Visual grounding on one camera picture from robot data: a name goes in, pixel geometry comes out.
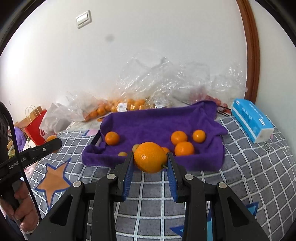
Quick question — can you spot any red paper bag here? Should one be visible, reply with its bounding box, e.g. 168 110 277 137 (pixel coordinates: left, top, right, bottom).
15 105 50 146

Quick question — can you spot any left hand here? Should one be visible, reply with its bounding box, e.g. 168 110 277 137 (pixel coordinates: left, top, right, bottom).
1 181 39 233

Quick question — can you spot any clear bag of kumquats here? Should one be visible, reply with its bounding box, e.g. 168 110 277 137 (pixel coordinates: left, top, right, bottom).
66 91 108 121

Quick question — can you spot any large round orange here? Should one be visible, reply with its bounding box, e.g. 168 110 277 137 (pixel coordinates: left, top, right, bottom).
105 131 120 146

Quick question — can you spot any white wall switch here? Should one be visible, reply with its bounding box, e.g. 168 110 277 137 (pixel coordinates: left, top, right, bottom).
75 10 92 29

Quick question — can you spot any black tray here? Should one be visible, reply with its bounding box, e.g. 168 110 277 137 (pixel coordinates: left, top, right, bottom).
90 131 102 146

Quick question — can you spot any orange in tray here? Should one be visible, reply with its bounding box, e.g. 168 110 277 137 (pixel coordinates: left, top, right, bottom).
174 142 195 156
171 131 188 145

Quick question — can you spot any purple towel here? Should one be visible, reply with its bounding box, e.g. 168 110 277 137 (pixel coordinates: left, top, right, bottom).
82 101 228 171

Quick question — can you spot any white plastic bag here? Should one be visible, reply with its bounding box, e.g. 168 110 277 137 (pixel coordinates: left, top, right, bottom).
39 103 77 134

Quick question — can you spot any small yellow fruit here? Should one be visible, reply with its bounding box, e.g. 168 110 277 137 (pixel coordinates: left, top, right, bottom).
118 152 127 157

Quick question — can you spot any pale yellow fruit in tray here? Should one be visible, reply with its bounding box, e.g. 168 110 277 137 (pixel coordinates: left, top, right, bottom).
132 144 139 153

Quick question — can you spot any orange in tray front right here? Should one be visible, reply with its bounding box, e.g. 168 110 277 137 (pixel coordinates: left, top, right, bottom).
174 142 195 156

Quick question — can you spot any brown wooden door frame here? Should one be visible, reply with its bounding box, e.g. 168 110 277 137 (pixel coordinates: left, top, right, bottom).
236 0 260 103

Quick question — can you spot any blue tissue pack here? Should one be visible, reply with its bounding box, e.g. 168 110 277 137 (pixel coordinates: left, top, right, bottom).
231 98 274 144

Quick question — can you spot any oval orange fruit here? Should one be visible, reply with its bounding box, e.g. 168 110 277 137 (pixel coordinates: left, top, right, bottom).
133 142 167 174

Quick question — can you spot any small orange tray far right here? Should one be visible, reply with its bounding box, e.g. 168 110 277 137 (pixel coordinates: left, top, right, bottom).
192 130 206 143

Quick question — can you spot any large clear plastic bag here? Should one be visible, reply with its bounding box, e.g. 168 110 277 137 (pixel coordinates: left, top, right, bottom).
111 50 247 111

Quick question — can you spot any grey checked blanket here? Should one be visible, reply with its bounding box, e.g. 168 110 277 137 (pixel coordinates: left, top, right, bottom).
29 117 295 240

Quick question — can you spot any small orange aside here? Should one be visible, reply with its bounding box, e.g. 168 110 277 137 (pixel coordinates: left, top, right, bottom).
46 135 57 142

